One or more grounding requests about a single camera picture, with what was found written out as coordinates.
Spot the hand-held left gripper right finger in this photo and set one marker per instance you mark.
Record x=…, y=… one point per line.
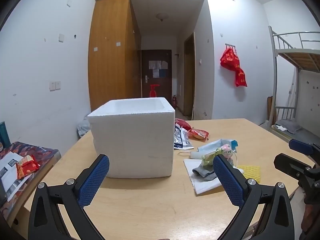
x=230, y=180

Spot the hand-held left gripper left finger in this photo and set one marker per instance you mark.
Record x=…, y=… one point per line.
x=93, y=177

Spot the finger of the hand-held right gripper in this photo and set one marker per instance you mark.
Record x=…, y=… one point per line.
x=300, y=146
x=287, y=163

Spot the grey sock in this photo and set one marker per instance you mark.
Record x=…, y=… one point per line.
x=203, y=171

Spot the blue face mask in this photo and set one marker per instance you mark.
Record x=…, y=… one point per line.
x=212, y=145

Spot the white foam box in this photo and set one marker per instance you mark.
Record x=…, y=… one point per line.
x=132, y=142

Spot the person's right hand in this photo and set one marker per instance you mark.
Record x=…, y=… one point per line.
x=311, y=217

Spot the grey bedding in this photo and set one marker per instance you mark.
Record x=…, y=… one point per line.
x=290, y=126

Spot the yellow sponge cloth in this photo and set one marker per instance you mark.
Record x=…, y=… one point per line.
x=251, y=171

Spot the floral fabric pouch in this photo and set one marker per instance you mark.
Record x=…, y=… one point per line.
x=215, y=155

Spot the small white foam roll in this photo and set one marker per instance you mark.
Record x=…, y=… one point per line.
x=196, y=155

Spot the leaning wooden boards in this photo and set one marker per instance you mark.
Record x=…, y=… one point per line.
x=271, y=112

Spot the blue-grey cloth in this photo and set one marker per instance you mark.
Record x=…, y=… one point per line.
x=82, y=128

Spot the small red snack packet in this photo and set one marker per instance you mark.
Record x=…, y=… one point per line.
x=198, y=133

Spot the patterned side table with papers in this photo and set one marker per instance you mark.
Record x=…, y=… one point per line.
x=42, y=152

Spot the red orange snack packet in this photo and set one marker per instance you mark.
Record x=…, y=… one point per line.
x=26, y=166

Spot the large red snack packet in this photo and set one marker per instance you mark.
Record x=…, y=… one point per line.
x=182, y=123

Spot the white printed paper sheet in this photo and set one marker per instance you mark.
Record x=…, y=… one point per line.
x=7, y=170

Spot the metal bunk bed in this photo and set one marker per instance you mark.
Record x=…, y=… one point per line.
x=302, y=57

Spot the red plastic bag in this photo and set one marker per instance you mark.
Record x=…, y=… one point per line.
x=240, y=78
x=229, y=60

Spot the red fire extinguisher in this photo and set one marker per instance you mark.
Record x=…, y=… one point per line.
x=174, y=102

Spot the teal box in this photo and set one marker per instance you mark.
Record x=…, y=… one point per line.
x=4, y=135

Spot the white bottle with red pump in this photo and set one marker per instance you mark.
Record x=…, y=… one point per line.
x=153, y=92

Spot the light wooden side door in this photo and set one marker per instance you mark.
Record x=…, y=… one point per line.
x=189, y=80

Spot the dark brown door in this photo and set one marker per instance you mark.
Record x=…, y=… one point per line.
x=165, y=90

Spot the white door notice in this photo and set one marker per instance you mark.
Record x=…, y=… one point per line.
x=163, y=64
x=153, y=64
x=155, y=73

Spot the wooden wardrobe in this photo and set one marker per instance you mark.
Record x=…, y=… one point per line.
x=110, y=55

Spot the blue door notice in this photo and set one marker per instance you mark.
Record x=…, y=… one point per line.
x=162, y=73

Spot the ceiling lamp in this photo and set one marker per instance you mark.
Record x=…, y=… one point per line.
x=162, y=17

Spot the white wall socket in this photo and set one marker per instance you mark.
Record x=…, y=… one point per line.
x=52, y=85
x=58, y=85

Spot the metal wall hook rack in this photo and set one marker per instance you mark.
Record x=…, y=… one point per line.
x=230, y=45

